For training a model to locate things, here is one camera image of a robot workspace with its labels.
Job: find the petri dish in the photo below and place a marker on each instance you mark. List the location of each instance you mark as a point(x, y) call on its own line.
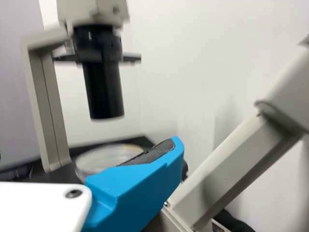
point(96, 162)

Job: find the cream microscope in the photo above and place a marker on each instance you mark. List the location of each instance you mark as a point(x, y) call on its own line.
point(46, 96)

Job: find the white box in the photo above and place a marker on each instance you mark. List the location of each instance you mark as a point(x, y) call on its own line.
point(12, 72)

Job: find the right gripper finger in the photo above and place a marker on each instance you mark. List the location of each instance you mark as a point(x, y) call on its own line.
point(135, 188)

